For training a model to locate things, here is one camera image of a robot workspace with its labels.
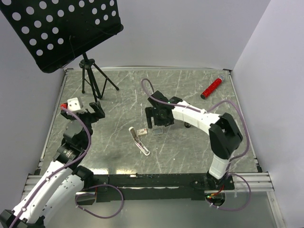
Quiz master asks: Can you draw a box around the small staple box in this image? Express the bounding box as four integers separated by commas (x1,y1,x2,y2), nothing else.
136,128,148,136

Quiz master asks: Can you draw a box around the white stapler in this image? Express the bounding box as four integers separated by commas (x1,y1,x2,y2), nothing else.
129,127,151,156

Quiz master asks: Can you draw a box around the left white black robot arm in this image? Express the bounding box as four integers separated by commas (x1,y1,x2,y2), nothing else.
0,98,105,228

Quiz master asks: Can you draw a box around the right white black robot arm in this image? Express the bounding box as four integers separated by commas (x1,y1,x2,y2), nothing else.
145,90,243,189

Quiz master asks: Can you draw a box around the red glitter tube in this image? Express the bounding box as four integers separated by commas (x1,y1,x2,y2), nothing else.
200,75,225,99

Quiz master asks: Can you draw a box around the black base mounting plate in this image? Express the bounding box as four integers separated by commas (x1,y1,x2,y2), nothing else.
78,173,235,202

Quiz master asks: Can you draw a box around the black perforated music stand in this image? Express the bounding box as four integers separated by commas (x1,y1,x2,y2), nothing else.
0,0,124,100

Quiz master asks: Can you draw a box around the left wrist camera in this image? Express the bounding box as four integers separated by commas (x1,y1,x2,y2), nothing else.
60,97,86,114

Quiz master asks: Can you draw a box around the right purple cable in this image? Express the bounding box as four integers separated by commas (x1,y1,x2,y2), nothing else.
141,78,252,211

